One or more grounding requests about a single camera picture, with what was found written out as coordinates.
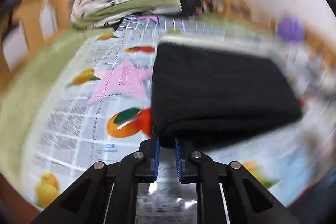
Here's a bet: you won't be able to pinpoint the black pants with white stripe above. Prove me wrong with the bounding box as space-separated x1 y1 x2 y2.
151 42 302 148

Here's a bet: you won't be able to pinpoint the fruit-print plastic table cover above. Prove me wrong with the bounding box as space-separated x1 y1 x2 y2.
21 30 335 223

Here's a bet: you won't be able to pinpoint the green fleece blanket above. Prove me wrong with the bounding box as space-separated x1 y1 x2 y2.
0 16 276 183

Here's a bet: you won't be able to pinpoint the blue checkered bed sheet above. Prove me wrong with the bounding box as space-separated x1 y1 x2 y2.
117 15 263 38

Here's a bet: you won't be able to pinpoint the purple plush toy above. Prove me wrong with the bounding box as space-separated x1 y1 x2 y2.
276 15 305 42

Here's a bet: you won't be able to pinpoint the wooden bed frame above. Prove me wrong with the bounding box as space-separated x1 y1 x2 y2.
1 0 335 93

